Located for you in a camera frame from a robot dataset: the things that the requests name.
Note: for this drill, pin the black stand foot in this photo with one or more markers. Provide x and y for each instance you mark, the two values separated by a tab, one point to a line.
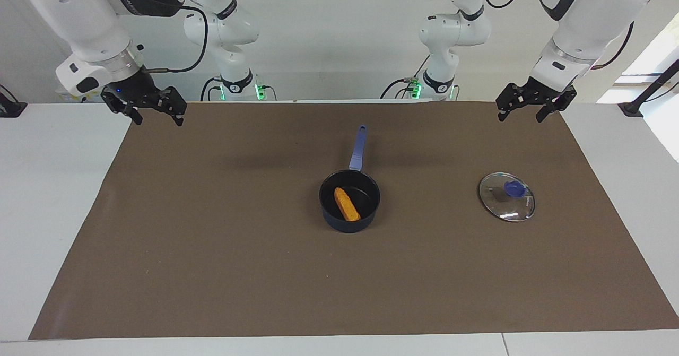
10	109

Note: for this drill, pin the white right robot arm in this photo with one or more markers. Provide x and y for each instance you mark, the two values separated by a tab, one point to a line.
85	22

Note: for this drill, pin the brown table mat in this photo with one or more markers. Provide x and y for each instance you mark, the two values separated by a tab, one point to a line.
212	266

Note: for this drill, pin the black camera stand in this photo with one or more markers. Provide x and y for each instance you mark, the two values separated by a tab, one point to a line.
631	107

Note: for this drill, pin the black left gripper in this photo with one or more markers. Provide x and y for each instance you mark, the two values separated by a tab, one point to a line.
536	93

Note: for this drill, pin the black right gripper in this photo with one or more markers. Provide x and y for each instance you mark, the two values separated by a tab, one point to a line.
140	93

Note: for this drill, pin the bright window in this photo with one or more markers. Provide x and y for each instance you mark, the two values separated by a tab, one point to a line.
655	48

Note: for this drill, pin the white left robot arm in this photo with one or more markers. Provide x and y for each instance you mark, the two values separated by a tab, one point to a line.
578	27

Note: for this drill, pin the glass lid with purple knob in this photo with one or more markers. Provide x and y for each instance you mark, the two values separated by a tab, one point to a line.
513	189

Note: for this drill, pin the green lit base connector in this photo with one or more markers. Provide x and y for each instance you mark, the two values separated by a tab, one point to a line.
417	90
260	90

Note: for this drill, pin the orange corn cob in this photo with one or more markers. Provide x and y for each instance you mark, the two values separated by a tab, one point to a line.
347	206

